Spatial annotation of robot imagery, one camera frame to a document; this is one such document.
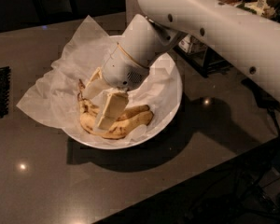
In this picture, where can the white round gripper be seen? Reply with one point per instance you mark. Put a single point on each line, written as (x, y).
(121, 68)

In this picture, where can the spotted yellow banana front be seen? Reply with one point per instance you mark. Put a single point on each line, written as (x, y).
(119, 129)

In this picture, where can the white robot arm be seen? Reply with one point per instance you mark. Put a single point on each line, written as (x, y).
(247, 41)

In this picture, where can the white ceramic bowl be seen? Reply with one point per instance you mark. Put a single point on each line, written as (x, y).
(161, 91)

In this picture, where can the white paper liner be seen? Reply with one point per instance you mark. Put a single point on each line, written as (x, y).
(52, 100)

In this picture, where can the dark appliance in background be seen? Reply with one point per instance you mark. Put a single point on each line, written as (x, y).
(52, 11)

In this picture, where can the black power adapter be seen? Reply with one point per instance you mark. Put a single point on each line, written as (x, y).
(262, 98)

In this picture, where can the black wire condiment rack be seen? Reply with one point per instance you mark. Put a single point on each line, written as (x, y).
(203, 59)

